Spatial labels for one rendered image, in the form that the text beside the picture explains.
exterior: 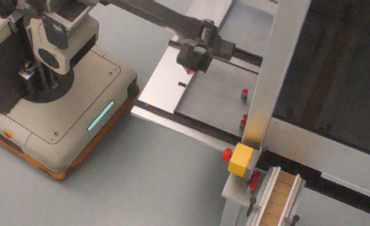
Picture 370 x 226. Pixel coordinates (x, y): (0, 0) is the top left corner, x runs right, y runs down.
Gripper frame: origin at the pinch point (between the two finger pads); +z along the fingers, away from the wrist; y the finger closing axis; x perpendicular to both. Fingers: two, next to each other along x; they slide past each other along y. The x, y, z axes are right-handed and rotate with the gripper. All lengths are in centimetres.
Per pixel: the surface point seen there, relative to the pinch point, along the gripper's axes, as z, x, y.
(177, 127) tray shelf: 19.3, -10.0, 4.3
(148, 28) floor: 116, 88, -36
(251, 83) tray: 16.1, 17.4, 21.2
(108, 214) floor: 111, -19, -8
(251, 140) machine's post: -0.5, -13.0, 27.0
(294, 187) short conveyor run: 3.0, -19.4, 44.9
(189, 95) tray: 19.3, 3.6, 3.2
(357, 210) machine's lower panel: 9, -14, 67
